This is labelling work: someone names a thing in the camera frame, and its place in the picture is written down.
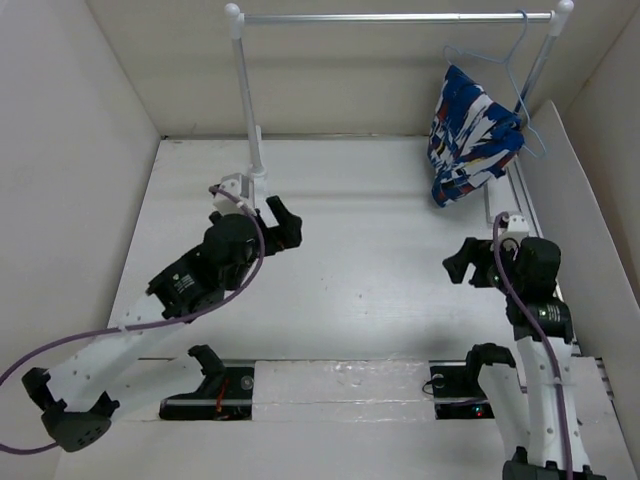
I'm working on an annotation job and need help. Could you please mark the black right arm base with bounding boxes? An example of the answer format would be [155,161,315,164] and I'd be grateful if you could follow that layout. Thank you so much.
[422,360,494,420]

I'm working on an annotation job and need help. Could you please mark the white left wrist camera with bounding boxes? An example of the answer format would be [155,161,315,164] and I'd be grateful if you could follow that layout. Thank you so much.
[210,173,252,216]

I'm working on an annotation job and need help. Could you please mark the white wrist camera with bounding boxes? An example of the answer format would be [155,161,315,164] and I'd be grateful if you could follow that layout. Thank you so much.
[210,173,252,216]
[498,212,529,251]

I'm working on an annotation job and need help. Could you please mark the white clothes rack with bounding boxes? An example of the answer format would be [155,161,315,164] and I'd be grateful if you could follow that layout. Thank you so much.
[222,1,574,206]

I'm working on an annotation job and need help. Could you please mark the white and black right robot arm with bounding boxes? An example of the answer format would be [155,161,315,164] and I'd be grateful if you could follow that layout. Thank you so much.
[443,237,597,479]

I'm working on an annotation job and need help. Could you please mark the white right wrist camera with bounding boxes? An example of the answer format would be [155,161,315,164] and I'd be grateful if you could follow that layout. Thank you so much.
[498,212,529,251]

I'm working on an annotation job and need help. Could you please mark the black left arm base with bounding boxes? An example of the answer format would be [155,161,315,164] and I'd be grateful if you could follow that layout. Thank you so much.
[158,345,255,421]

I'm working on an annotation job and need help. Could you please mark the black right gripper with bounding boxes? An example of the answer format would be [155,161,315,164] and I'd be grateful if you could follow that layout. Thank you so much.
[441,235,524,296]

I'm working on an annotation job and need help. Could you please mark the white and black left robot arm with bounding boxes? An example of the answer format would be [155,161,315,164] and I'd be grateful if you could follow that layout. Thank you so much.
[22,196,303,453]

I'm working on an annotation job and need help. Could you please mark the blue patterned trousers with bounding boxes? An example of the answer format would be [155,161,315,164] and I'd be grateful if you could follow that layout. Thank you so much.
[427,65,524,208]

